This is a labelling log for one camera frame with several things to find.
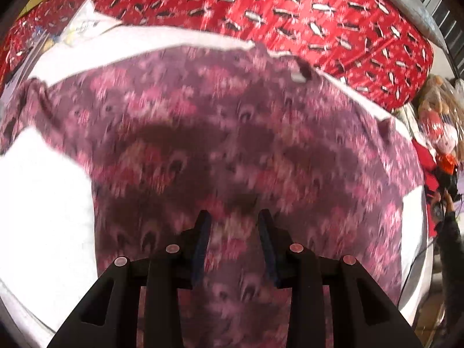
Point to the plastic bag of plush toys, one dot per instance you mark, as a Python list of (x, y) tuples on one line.
[(440, 115)]

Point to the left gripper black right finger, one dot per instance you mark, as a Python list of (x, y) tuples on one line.
[(331, 299)]

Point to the white plastic bag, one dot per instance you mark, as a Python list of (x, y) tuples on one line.
[(87, 24)]

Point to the red blanket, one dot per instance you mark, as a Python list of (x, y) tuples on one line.
[(431, 184)]

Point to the black handheld device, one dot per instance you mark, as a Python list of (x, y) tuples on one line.
[(447, 182)]

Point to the red penguin print quilt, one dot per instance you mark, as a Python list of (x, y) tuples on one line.
[(368, 44)]

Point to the barred window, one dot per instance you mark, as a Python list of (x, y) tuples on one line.
[(451, 30)]

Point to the purple pink floral garment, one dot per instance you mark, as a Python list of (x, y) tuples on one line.
[(169, 133)]

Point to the person's right hand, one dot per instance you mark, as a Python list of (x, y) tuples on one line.
[(443, 199)]

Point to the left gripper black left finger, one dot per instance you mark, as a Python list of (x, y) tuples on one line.
[(146, 289)]

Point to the white quilted bed sheet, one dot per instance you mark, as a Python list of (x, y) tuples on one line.
[(48, 256)]

